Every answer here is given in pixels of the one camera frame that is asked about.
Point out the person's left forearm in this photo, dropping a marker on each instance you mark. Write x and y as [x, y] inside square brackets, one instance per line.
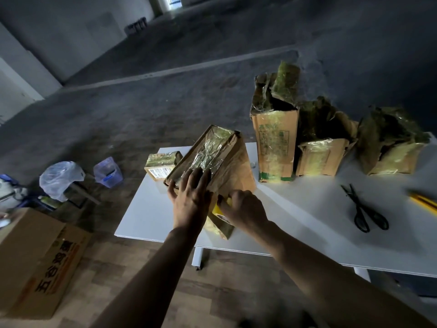
[150, 281]

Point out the person's left middle finger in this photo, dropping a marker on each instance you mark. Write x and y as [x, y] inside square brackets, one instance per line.
[197, 179]

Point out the tall opened cardboard box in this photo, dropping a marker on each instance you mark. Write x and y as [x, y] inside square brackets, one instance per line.
[275, 133]

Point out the row of dark bottles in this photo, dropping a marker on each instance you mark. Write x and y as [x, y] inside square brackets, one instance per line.
[136, 25]

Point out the yellow utility knife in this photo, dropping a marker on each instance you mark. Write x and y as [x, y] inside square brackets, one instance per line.
[423, 200]

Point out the clear plastic container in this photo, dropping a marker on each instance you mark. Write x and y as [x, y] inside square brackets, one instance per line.
[108, 172]

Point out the person's left thumb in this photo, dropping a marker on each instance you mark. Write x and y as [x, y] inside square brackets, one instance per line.
[171, 192]

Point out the pile of clutter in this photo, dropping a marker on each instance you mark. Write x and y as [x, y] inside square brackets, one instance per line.
[13, 198]

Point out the large brown cardboard carton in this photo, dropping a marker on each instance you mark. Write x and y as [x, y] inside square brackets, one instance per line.
[36, 263]

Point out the white plastic bag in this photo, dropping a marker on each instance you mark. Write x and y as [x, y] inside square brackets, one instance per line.
[60, 179]

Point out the person's left hand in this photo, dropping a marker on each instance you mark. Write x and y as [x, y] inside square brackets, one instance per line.
[189, 201]

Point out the person's right forearm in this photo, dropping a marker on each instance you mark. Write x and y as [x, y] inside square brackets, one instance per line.
[336, 280]

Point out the black scissors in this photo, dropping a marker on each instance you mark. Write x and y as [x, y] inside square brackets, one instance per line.
[363, 210]

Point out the brown taped cardboard box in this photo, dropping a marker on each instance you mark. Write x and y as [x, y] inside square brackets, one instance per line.
[218, 170]

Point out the small taped cardboard box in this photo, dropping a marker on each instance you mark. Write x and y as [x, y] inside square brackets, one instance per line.
[162, 164]

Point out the person's right fingers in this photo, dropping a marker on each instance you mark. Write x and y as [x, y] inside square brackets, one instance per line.
[227, 198]

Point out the white table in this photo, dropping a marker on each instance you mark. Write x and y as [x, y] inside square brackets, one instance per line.
[307, 218]

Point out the person's right hand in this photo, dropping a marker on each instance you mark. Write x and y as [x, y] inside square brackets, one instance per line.
[244, 210]

